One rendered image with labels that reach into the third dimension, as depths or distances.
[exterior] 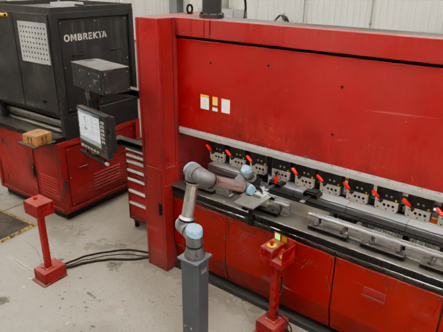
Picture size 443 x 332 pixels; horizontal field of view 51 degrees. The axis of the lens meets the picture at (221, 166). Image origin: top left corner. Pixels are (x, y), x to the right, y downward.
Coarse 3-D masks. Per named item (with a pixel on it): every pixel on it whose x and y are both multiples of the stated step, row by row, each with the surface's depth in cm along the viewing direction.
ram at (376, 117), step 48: (192, 48) 362; (240, 48) 335; (192, 96) 377; (240, 96) 348; (288, 96) 323; (336, 96) 301; (384, 96) 282; (432, 96) 266; (288, 144) 335; (336, 144) 312; (384, 144) 292; (432, 144) 274
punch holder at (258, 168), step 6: (252, 156) 358; (258, 156) 355; (264, 156) 351; (258, 162) 356; (264, 162) 353; (270, 162) 357; (252, 168) 361; (258, 168) 358; (264, 168) 354; (270, 168) 360; (264, 174) 356
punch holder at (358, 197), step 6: (348, 180) 315; (354, 180) 312; (360, 180) 310; (354, 186) 313; (360, 186) 310; (366, 186) 308; (372, 186) 313; (348, 192) 317; (354, 192) 314; (360, 192) 312; (348, 198) 318; (354, 198) 316; (360, 198) 313; (366, 198) 310
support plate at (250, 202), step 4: (244, 196) 362; (248, 196) 362; (252, 196) 362; (264, 196) 362; (268, 196) 362; (236, 200) 355; (240, 200) 355; (244, 200) 355; (248, 200) 355; (252, 200) 355; (256, 200) 356; (260, 200) 356; (264, 200) 356; (240, 204) 349; (244, 204) 349; (248, 204) 349; (252, 204) 349; (256, 204) 349; (252, 208) 343
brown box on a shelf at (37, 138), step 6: (30, 132) 468; (36, 132) 467; (42, 132) 468; (48, 132) 470; (24, 138) 466; (30, 138) 461; (36, 138) 458; (42, 138) 464; (48, 138) 471; (24, 144) 467; (30, 144) 465; (36, 144) 460; (42, 144) 466; (48, 144) 470
